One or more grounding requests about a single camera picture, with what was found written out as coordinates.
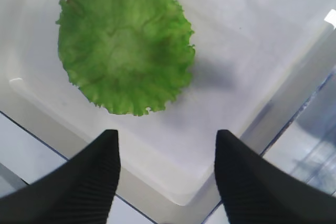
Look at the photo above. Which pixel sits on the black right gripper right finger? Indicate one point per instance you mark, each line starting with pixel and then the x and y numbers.
pixel 253 190

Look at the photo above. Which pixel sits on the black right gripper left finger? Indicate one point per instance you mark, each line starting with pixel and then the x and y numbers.
pixel 79 191

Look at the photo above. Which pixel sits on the green lettuce leaf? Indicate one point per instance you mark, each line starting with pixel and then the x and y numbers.
pixel 127 56

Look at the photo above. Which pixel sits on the clear acrylic right rack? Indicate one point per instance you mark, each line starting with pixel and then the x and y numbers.
pixel 304 148

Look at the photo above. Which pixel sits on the white metal tray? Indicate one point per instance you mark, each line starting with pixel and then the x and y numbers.
pixel 236 108

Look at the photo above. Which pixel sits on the white paper liner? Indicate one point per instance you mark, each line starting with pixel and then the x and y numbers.
pixel 236 37

